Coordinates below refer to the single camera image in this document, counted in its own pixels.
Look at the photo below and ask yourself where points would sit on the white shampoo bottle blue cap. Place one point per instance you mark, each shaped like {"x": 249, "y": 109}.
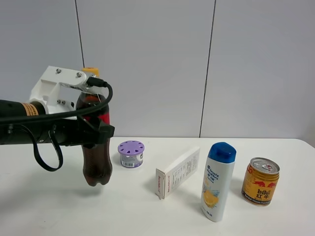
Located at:
{"x": 216, "y": 180}

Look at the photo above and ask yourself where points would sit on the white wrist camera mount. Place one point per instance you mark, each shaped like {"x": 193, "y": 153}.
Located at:
{"x": 47, "y": 90}

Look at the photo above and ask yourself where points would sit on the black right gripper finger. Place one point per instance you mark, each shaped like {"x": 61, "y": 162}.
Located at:
{"x": 96, "y": 132}

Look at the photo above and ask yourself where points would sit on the purple air freshener can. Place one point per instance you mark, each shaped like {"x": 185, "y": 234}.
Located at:
{"x": 131, "y": 153}

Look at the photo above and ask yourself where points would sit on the cola bottle yellow cap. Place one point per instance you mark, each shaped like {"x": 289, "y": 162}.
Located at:
{"x": 97, "y": 166}

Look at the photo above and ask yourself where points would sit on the gold Red Bull can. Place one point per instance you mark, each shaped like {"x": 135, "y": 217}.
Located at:
{"x": 260, "y": 181}

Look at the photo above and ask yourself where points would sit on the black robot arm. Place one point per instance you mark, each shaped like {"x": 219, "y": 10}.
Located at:
{"x": 27, "y": 123}

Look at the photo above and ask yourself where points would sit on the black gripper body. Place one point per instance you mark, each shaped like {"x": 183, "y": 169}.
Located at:
{"x": 67, "y": 132}

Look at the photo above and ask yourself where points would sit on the white cardboard box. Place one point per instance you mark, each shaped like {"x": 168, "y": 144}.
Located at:
{"x": 170, "y": 177}

